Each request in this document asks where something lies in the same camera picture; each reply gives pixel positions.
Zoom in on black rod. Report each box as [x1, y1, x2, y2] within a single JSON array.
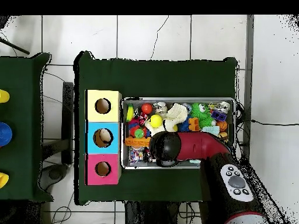
[[0, 37, 30, 55]]

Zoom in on green cloth table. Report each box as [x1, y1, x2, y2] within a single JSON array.
[[74, 50, 240, 206], [0, 52, 53, 202]]

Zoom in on blue building block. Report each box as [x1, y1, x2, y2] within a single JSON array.
[[211, 109, 227, 122]]

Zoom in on cream waffle cloth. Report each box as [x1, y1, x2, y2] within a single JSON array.
[[145, 103, 189, 134]]

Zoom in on green spiky googly-eyed toy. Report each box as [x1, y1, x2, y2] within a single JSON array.
[[190, 102, 213, 129]]

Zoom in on black floor stand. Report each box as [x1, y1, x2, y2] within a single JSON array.
[[41, 82, 75, 185]]

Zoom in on mint green cloth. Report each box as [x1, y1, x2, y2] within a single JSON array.
[[201, 125, 220, 137]]

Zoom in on blue furry googly-eyed toy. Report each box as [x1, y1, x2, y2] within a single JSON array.
[[177, 117, 192, 133]]

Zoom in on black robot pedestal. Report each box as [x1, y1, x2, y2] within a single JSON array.
[[124, 201, 203, 224]]

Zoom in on yellow-green disc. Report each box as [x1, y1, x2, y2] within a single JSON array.
[[125, 104, 135, 123]]

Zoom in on wooden box with three holes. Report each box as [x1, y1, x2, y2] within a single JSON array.
[[85, 89, 123, 186]]

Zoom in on wire mesh bin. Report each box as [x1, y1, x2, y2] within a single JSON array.
[[121, 97, 237, 170]]

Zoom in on orange plastic tray block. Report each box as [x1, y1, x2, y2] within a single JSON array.
[[124, 136, 152, 148]]

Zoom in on yellow cone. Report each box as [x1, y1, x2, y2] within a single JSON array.
[[0, 89, 10, 103], [0, 172, 10, 189]]

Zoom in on blue round cap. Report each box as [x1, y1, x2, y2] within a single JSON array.
[[0, 122, 13, 146]]

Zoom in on red-orange ball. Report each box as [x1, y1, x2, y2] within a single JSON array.
[[141, 103, 154, 115]]

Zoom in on black cable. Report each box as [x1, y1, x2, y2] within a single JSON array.
[[235, 100, 299, 141]]

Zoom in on orange plastic toy piece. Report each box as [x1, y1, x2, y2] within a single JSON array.
[[188, 117, 201, 134]]

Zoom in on yellow ball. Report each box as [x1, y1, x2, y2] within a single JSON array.
[[149, 114, 164, 128]]

